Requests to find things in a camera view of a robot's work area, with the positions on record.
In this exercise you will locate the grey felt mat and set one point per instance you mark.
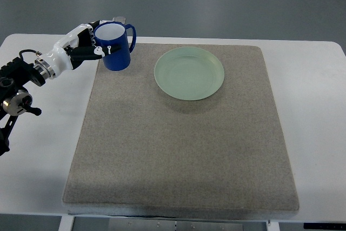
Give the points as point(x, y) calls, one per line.
point(142, 152)

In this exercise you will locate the blue enamel mug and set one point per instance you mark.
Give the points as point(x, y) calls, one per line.
point(115, 42)

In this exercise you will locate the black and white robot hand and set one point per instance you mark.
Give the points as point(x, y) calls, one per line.
point(70, 51)

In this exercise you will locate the metal table frame bracket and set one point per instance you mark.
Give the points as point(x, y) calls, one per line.
point(169, 225)

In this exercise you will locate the upper floor socket plate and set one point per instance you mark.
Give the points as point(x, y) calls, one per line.
point(119, 19)

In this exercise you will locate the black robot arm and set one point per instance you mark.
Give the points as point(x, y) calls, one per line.
point(15, 99)

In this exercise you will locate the black bar under table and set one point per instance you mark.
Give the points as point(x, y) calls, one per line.
point(324, 226)

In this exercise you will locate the light green plate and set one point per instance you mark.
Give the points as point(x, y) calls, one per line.
point(189, 73)

